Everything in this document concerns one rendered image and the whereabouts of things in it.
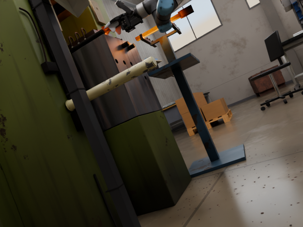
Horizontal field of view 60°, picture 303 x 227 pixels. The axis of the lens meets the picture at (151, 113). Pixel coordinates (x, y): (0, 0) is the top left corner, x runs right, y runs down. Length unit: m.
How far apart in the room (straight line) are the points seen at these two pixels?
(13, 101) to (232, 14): 8.85
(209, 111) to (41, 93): 3.52
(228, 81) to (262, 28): 1.97
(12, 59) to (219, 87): 8.73
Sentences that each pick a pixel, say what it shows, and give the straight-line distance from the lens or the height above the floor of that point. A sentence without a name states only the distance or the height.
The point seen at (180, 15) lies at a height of 0.97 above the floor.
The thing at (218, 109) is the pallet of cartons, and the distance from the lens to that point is 4.42.
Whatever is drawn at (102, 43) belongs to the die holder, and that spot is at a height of 0.87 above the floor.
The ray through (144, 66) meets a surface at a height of 0.61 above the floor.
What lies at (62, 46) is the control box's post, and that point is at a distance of 0.96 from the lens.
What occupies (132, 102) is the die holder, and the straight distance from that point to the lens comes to 1.29.
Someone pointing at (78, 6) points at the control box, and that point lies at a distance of 1.13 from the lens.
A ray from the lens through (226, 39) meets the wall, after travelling 9.64.
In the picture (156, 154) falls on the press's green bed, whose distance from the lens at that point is 1.31.
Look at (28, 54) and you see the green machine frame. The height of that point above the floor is 0.89.
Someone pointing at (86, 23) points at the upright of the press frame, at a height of 1.21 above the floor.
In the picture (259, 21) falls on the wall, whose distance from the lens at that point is 9.51.
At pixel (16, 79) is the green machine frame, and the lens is 1.32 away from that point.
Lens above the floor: 0.39
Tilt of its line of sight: 3 degrees up
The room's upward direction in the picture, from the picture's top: 23 degrees counter-clockwise
